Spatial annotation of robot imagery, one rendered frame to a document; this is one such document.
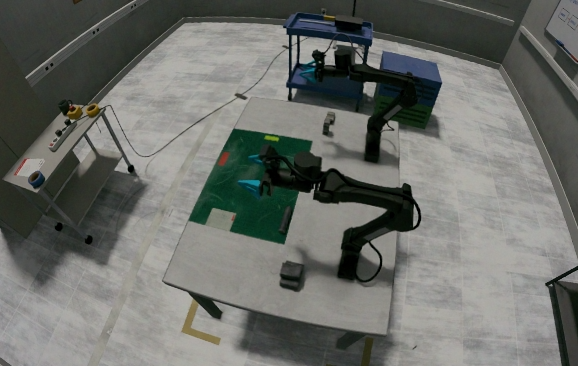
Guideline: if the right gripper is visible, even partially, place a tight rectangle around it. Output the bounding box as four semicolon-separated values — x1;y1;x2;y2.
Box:
299;51;336;83

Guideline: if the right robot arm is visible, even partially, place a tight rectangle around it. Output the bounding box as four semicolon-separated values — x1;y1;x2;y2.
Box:
333;50;418;159

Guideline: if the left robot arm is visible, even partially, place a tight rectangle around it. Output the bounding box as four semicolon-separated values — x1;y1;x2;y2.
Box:
289;151;414;279

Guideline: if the dark green flat mat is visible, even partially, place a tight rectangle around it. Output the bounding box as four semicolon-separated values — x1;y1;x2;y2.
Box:
188;128;313;245

